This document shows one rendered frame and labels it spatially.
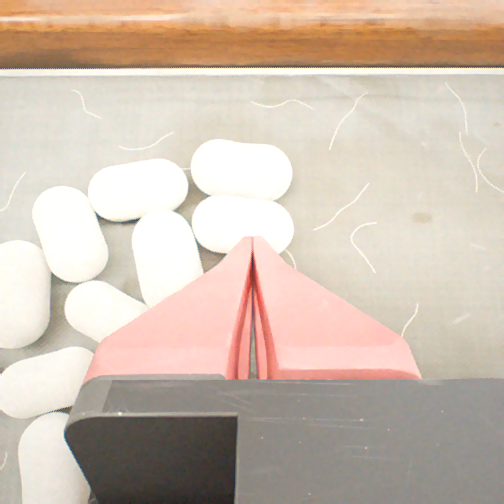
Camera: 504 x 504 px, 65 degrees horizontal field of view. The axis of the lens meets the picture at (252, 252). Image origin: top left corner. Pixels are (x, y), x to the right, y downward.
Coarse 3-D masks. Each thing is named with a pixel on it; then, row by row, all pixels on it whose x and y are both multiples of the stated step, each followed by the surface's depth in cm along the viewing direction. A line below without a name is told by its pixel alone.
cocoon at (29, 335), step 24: (0, 264) 12; (24, 264) 13; (0, 288) 12; (24, 288) 12; (48, 288) 13; (0, 312) 12; (24, 312) 12; (48, 312) 13; (0, 336) 12; (24, 336) 12
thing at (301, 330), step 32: (256, 256) 10; (256, 288) 10; (288, 288) 8; (320, 288) 8; (256, 320) 11; (288, 320) 6; (320, 320) 6; (352, 320) 6; (256, 352) 11; (288, 352) 5; (320, 352) 5; (352, 352) 5; (384, 352) 5
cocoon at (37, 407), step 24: (24, 360) 12; (48, 360) 12; (72, 360) 12; (0, 384) 12; (24, 384) 12; (48, 384) 12; (72, 384) 12; (0, 408) 12; (24, 408) 12; (48, 408) 12
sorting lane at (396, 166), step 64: (0, 128) 16; (64, 128) 16; (128, 128) 16; (192, 128) 16; (256, 128) 16; (320, 128) 16; (384, 128) 16; (448, 128) 16; (0, 192) 15; (192, 192) 15; (320, 192) 15; (384, 192) 15; (448, 192) 15; (128, 256) 14; (320, 256) 14; (384, 256) 14; (448, 256) 14; (64, 320) 14; (384, 320) 14; (448, 320) 14; (0, 448) 13
